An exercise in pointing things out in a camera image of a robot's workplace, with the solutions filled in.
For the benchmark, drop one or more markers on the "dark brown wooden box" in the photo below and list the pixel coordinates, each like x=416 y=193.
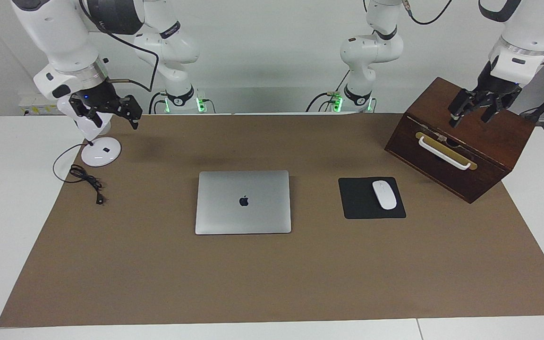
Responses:
x=489 y=141

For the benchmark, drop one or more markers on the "brass box plate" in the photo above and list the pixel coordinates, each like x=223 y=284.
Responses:
x=465 y=158

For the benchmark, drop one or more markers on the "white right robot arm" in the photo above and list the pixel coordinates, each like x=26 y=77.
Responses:
x=59 y=38

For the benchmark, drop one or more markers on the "white computer mouse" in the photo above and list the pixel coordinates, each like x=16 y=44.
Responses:
x=384 y=194

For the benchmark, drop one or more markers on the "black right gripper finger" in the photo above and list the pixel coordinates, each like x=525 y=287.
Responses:
x=132 y=109
x=82 y=105

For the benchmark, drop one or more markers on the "brown table mat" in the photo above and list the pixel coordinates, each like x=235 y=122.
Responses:
x=272 y=274

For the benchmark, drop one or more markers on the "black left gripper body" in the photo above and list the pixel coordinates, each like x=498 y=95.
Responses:
x=496 y=87

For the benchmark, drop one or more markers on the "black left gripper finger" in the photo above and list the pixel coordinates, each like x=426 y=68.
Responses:
x=463 y=104
x=495 y=106

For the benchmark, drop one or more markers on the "black mouse pad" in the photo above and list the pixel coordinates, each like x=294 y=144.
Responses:
x=361 y=203

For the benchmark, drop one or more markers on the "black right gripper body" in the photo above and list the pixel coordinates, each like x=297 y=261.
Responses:
x=104 y=97

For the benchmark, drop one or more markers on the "white yellow power strip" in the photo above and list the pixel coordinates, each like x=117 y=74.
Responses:
x=36 y=105

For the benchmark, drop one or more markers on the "white desk lamp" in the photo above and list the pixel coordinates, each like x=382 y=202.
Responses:
x=101 y=152

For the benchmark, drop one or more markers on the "silver laptop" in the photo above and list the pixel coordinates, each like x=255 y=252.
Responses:
x=242 y=203

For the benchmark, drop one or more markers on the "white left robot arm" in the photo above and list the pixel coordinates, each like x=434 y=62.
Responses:
x=527 y=33

